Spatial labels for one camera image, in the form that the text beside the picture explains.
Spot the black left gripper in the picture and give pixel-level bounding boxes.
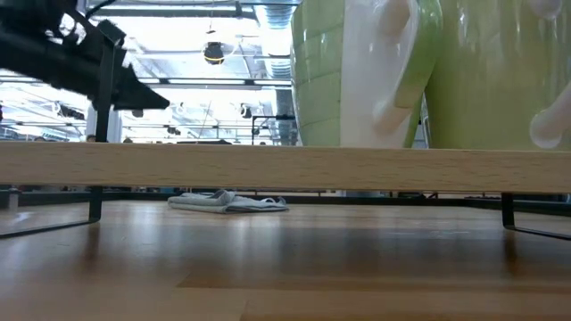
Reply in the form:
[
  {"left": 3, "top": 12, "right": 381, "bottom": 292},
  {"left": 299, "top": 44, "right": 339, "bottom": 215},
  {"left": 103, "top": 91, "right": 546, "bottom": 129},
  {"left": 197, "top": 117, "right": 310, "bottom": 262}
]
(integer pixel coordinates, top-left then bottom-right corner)
[{"left": 0, "top": 17, "right": 170, "bottom": 111}]

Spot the green ribbed mug white handle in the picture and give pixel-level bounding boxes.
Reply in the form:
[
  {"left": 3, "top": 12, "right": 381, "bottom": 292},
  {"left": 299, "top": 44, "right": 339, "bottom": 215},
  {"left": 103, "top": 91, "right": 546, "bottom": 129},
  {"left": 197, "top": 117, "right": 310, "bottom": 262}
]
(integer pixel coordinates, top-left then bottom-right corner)
[{"left": 290, "top": 0, "right": 443, "bottom": 149}]

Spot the large pale yellow-green mug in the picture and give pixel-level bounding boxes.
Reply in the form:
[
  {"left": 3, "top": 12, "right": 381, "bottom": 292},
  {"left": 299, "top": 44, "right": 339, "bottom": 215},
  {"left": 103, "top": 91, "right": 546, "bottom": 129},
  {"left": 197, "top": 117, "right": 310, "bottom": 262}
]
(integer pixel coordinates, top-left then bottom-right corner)
[{"left": 423, "top": 0, "right": 571, "bottom": 152}]

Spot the wooden shelf with black legs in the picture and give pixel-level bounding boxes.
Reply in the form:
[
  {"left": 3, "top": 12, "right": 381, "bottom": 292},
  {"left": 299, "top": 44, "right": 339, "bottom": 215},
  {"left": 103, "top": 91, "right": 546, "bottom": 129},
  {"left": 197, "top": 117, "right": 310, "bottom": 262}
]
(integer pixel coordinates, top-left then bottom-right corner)
[{"left": 0, "top": 20, "right": 571, "bottom": 242}]

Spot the black hanging dome fixture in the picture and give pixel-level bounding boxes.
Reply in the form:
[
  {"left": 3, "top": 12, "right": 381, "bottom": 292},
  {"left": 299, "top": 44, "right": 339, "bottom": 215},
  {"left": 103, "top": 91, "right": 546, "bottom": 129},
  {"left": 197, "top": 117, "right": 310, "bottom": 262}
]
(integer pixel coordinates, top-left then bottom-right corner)
[{"left": 203, "top": 41, "right": 226, "bottom": 66}]

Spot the folded grey cloth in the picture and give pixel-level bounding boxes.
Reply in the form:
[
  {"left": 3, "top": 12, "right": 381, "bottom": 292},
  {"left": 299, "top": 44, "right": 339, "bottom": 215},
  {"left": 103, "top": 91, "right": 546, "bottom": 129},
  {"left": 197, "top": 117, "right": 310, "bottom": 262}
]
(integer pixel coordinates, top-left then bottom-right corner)
[{"left": 167, "top": 189, "right": 290, "bottom": 215}]

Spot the silver ventilation duct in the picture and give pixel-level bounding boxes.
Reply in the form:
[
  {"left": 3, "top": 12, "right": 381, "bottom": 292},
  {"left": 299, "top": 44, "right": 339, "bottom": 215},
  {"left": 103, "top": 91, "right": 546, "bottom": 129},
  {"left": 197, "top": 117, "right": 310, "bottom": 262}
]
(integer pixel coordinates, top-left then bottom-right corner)
[{"left": 256, "top": 4, "right": 299, "bottom": 146}]

